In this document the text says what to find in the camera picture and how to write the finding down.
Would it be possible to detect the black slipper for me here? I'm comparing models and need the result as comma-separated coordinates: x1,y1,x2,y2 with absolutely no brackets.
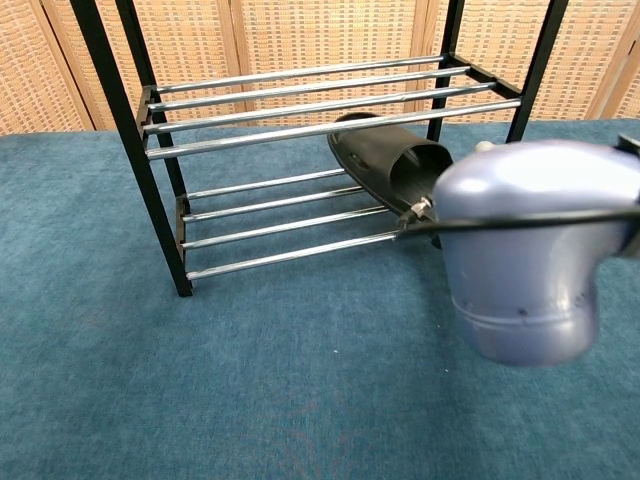
327,112,455,251

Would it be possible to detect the black and chrome shoe rack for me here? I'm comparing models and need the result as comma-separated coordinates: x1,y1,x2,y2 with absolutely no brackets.
69,0,571,299

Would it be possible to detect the blue carpet mat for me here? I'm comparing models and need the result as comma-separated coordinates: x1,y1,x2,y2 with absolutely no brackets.
0,117,640,480

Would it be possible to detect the bamboo folding screen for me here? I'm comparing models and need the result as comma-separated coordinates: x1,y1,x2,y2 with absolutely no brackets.
0,0,640,137

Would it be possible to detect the black cable with metal plug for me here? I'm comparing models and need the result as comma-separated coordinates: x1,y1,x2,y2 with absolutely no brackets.
394,197,640,242

